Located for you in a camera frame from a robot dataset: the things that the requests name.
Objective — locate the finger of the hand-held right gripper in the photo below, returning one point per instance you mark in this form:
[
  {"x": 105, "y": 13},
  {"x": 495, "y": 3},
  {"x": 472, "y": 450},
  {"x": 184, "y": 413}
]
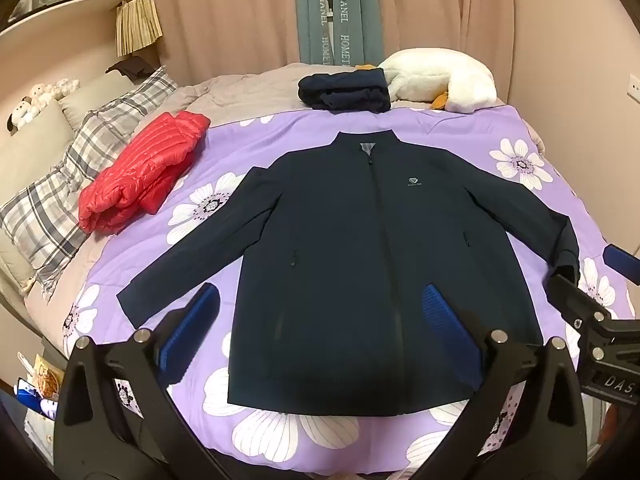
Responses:
[
  {"x": 575, "y": 300},
  {"x": 622, "y": 260}
]

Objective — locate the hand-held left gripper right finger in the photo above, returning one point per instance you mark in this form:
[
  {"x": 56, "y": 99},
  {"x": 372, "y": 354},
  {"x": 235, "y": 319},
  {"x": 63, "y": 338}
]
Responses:
[{"x": 447, "y": 327}]

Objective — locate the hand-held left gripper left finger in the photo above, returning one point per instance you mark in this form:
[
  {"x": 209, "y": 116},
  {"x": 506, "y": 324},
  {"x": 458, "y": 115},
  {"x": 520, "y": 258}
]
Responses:
[{"x": 192, "y": 322}]

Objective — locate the navy zip jacket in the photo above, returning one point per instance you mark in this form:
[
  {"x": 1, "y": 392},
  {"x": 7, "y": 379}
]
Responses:
[{"x": 325, "y": 260}]

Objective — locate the folded navy clothes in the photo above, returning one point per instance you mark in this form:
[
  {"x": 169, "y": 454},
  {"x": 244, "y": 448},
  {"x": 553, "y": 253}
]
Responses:
[{"x": 345, "y": 92}]

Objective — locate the red down jacket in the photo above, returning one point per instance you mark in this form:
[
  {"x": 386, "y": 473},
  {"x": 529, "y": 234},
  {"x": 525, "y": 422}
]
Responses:
[{"x": 145, "y": 175}]

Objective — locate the yellow snack packet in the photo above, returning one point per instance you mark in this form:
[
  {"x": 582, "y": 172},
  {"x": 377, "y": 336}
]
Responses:
[{"x": 47, "y": 377}]

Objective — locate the blue packet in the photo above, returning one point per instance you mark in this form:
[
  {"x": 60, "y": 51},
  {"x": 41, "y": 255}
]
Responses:
[{"x": 26, "y": 391}]

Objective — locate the grey plaid pillow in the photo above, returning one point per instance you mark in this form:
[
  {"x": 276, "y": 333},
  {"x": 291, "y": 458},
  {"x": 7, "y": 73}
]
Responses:
[{"x": 50, "y": 200}]

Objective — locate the purple floral blanket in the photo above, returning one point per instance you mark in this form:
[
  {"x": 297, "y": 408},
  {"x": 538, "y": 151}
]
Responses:
[{"x": 450, "y": 135}]

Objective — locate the large beige pillow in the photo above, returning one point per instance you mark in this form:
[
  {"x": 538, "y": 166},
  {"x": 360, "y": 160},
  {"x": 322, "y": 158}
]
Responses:
[{"x": 30, "y": 160}]

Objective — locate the beige quilt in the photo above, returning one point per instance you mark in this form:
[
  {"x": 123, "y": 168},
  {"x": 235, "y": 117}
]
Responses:
[{"x": 240, "y": 95}]

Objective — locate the small beige pillow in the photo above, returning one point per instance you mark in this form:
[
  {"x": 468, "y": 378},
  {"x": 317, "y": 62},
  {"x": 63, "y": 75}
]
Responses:
[{"x": 95, "y": 100}]

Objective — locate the white goose plush toy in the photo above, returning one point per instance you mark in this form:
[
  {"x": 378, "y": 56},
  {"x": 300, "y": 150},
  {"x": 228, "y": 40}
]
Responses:
[{"x": 440, "y": 75}]

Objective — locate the dark cloth on headboard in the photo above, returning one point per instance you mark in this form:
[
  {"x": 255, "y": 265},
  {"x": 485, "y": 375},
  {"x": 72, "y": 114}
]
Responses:
[{"x": 131, "y": 67}]

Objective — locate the cream plush toy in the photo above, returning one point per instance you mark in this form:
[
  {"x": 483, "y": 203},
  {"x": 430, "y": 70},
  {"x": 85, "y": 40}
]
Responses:
[{"x": 57, "y": 87}]

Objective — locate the white plush dog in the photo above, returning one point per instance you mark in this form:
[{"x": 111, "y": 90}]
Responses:
[{"x": 22, "y": 110}]

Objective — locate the pink curtain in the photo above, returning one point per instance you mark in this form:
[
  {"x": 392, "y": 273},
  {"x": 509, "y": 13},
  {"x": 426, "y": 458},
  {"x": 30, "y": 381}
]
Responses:
[{"x": 225, "y": 10}]

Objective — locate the white wall socket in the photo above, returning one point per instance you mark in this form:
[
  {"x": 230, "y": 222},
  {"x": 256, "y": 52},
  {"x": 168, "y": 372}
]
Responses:
[{"x": 634, "y": 91}]

